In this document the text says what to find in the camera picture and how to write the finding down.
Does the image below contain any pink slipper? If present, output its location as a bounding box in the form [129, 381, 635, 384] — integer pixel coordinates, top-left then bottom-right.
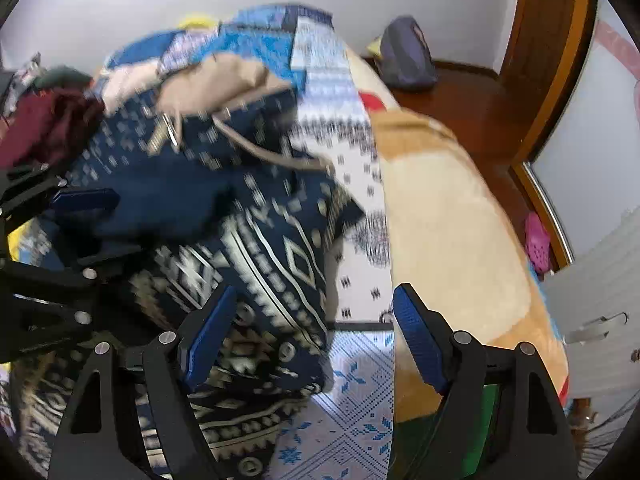
[524, 211, 552, 274]

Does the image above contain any beige printed blanket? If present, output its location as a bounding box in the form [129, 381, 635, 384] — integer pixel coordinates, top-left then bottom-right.
[345, 45, 571, 480]

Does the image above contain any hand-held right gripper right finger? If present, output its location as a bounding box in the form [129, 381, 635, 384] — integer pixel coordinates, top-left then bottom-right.
[391, 283, 581, 480]

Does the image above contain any yellow plastic hoop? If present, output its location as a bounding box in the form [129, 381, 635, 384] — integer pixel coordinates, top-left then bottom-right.
[177, 12, 221, 31]

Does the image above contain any brown wooden door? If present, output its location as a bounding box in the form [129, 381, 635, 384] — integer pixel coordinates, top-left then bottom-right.
[492, 0, 541, 81]

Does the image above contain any yellow garment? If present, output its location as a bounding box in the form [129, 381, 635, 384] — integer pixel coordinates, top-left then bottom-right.
[7, 222, 32, 261]

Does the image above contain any wardrobe sliding door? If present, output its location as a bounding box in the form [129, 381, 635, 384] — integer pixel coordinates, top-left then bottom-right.
[500, 0, 640, 273]

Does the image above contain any grey backpack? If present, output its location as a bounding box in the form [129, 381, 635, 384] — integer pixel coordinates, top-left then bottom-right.
[379, 15, 438, 92]

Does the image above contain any white suitcase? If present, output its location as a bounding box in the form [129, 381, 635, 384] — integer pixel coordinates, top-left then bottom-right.
[542, 205, 640, 411]

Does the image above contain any maroon folded garment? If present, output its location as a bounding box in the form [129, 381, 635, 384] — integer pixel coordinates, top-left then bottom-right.
[0, 87, 106, 171]

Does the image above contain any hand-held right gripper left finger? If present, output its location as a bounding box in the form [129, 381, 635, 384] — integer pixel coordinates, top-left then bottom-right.
[47, 285, 238, 480]

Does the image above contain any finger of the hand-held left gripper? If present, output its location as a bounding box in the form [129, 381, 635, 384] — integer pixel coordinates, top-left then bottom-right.
[0, 162, 121, 228]
[0, 244, 147, 295]

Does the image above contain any blue patchwork quilt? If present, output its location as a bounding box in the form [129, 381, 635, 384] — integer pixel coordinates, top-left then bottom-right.
[0, 4, 401, 480]

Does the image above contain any navy patterned hoodie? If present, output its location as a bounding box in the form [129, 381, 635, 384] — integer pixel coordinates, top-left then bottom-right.
[10, 52, 368, 480]

